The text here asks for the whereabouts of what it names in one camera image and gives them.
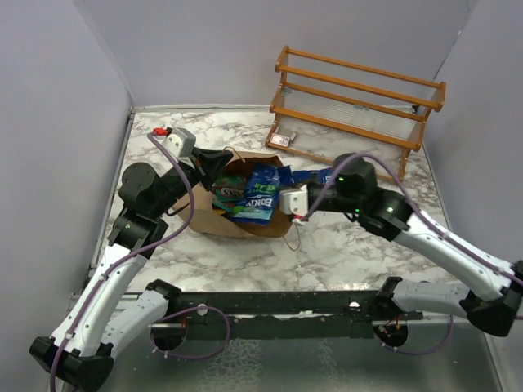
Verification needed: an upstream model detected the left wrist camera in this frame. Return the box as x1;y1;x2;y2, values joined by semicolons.
162;127;196;159

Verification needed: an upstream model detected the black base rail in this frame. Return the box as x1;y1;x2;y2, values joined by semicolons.
150;290;422;348

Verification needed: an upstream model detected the blue Bonk snack bag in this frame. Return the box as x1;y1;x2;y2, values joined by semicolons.
229;163;293;225

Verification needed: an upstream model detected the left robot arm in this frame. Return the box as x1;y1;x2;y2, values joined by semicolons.
29;148;232;391

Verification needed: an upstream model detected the brown paper bag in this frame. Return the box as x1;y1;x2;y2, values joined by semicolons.
189;147;302;252

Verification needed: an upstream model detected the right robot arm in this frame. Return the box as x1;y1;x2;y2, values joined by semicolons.
306;154;522;337

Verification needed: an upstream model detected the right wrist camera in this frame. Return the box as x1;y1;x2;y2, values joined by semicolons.
279;185;309;225

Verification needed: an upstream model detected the small red white box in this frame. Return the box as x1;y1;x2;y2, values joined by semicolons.
270;131;297;147

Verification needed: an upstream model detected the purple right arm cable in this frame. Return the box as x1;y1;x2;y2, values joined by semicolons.
297;152;523;354

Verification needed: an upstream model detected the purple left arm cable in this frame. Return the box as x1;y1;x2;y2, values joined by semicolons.
48;127;231;390

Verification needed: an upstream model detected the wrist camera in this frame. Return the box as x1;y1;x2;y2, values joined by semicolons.
162;127;196;159
279;185;309;225

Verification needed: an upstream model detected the green snack packet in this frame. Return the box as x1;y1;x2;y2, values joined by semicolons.
212;176;247;203

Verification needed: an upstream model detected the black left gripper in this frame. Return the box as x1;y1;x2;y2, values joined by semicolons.
153;145;234;217

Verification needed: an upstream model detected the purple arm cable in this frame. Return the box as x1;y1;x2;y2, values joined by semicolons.
297;152;523;354
48;127;231;390

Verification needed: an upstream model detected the dark blue chips bag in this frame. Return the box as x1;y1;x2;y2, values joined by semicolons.
292;167;333;185

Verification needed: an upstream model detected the orange wooden shelf rack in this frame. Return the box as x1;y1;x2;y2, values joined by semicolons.
265;46;447;179

